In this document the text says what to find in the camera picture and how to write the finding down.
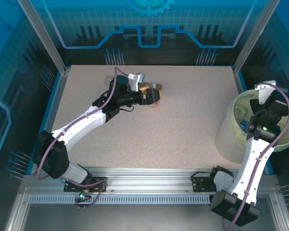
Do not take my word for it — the gold cap bottle orange label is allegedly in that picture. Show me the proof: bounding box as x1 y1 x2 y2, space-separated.
149 83 165 109

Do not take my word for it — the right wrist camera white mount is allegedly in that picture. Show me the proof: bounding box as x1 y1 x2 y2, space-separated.
254 80 278 106

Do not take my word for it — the slotted grey cable duct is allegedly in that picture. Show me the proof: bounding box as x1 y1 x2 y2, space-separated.
28 195 211 205

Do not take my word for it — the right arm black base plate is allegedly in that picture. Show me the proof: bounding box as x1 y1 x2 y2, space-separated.
191 174 216 193

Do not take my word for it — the pale green plastic bin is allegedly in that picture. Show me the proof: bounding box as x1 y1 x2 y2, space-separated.
214 90 289 165

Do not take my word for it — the aluminium frame side rail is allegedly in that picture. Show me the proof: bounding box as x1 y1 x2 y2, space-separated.
269 192 289 231
3 187 29 231

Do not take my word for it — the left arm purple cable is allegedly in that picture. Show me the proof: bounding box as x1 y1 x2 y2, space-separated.
37 66 133 209

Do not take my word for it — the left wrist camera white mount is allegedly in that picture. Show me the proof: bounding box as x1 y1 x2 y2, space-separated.
128 72 146 92

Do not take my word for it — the aluminium frame post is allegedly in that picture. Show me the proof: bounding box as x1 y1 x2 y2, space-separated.
232 0 282 75
16 0 72 75

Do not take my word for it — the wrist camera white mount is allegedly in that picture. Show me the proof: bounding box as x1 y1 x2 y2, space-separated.
254 80 278 106
128 72 146 92

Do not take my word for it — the aluminium mounting beam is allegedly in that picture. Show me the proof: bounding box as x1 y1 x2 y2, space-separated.
23 167 281 197

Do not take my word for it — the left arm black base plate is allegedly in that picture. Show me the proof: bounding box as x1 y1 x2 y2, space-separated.
64 177 108 193

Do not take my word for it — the small green lit circuit board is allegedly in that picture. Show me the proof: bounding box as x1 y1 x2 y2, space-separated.
74 191 93 210

